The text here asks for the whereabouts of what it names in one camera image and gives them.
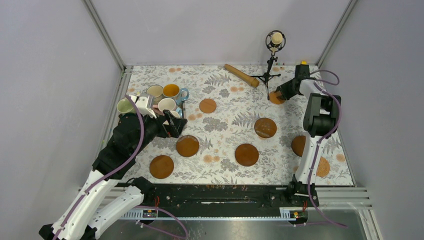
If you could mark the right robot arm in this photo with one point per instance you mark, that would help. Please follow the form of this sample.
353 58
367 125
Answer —
321 119

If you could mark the glossy brown coaster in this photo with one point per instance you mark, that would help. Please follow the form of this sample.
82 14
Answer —
187 146

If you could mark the light cork coaster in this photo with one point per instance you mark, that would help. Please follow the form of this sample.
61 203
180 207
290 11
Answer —
276 98
207 106

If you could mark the wooden rolling pin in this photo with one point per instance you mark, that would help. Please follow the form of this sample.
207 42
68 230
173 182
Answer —
251 81

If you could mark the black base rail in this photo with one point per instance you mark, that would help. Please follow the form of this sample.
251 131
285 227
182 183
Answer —
226 201

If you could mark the floral patterned table mat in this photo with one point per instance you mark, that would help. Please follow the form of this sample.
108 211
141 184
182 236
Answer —
219 133

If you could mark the light blue mug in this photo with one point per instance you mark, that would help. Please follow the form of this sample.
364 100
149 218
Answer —
177 113

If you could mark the pink mug white inside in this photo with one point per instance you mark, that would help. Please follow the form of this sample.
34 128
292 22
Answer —
167 104

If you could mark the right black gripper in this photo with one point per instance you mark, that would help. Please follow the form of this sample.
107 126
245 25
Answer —
283 89

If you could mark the dark scuffed brown coaster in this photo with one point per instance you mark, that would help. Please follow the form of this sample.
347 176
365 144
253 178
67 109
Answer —
265 128

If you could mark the light green mug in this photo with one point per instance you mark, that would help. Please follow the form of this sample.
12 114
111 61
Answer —
124 106

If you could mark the woven rattan coaster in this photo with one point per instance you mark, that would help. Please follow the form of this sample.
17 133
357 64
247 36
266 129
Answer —
323 168

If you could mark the beige mug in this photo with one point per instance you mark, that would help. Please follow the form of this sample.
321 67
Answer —
157 92

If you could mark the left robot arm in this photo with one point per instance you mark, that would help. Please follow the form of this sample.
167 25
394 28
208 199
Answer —
83 220

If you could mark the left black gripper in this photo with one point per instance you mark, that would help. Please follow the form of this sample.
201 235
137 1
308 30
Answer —
175 127

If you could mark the blue mug orange inside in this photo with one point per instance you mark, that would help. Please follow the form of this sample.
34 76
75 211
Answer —
176 93

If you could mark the microphone on black tripod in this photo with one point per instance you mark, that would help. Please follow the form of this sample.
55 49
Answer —
275 41

